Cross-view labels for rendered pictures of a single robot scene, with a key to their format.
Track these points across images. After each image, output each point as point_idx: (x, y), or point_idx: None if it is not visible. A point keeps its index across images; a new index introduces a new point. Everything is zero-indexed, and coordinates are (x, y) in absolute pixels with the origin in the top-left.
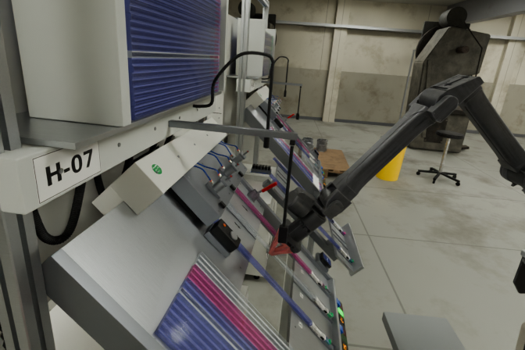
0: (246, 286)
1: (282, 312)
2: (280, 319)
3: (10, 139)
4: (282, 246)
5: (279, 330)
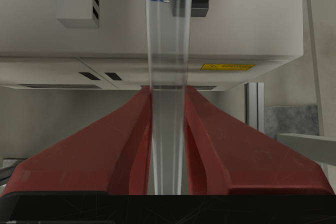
0: (301, 51)
1: (326, 142)
2: (316, 139)
3: None
4: (191, 193)
5: (305, 137)
